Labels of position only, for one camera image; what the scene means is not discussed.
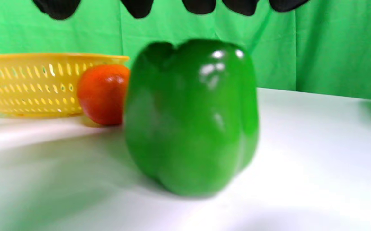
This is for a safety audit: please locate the person's right hand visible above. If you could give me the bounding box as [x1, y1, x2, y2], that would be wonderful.
[33, 0, 309, 20]

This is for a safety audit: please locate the yellow plastic basket container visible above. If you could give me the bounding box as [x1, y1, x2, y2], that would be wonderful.
[0, 53, 130, 117]

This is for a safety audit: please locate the orange fruit object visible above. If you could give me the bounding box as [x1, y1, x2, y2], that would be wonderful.
[77, 64, 130, 126]

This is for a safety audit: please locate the green bell pepper object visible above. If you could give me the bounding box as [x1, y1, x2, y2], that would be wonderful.
[124, 39, 260, 197]

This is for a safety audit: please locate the green background cloth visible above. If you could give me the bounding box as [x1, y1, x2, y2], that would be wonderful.
[0, 0, 371, 105]

